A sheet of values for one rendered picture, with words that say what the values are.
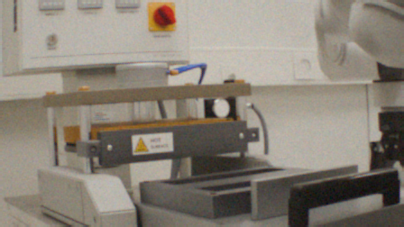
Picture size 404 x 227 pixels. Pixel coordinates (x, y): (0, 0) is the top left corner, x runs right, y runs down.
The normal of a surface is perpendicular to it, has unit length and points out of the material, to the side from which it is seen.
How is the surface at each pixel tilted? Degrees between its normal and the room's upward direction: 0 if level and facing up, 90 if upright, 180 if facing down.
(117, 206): 41
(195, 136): 90
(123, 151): 90
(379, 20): 107
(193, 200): 90
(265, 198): 90
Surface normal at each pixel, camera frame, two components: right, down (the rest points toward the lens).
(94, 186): 0.29, -0.74
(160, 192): -0.86, 0.07
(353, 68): -0.23, 0.76
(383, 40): -0.50, 0.68
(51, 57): 0.50, 0.02
